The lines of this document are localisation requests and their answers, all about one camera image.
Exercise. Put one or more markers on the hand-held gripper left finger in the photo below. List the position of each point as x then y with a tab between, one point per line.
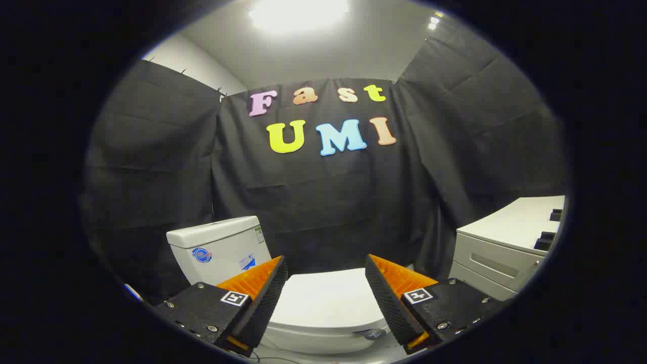
263	303

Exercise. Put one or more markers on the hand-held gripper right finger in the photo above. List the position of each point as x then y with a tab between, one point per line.
386	303

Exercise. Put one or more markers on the white toilet tank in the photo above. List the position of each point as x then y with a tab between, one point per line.
222	242

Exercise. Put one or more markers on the grey drawer cabinet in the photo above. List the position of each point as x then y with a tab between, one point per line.
505	237

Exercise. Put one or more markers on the black block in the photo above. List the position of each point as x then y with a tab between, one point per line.
545	241
556	215

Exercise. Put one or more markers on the small ceiling spotlight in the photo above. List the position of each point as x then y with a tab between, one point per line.
433	22

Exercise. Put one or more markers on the ceiling light panel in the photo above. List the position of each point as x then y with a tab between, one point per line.
298	12

